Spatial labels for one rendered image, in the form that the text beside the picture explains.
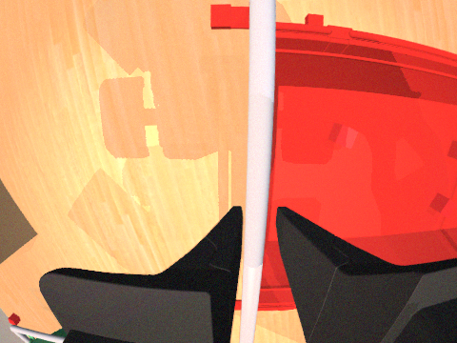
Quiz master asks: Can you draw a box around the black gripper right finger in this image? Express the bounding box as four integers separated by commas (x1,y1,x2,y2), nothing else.
275,206,457,343

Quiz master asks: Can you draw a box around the red plastic tray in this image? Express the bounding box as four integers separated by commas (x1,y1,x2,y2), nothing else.
258,14,457,312

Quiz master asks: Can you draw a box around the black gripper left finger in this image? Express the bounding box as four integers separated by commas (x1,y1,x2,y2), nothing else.
38,206,244,343

